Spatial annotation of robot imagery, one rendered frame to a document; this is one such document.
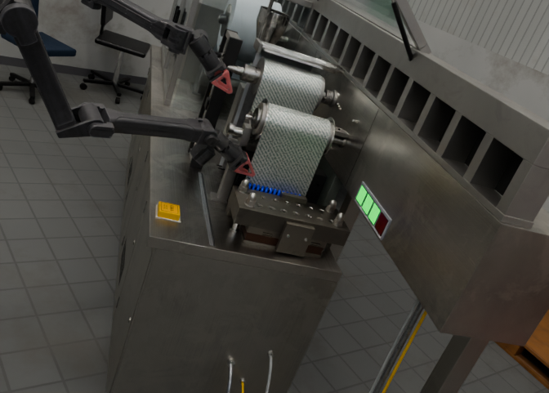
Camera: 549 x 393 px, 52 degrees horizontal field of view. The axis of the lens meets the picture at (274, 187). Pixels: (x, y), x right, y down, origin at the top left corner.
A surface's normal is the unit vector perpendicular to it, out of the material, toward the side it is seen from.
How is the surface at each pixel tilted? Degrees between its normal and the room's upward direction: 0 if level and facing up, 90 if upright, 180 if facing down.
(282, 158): 90
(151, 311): 90
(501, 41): 90
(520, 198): 90
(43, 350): 0
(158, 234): 0
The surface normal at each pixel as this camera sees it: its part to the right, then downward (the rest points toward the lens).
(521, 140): -0.93, -0.22
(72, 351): 0.33, -0.87
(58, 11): 0.55, 0.50
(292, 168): 0.18, 0.45
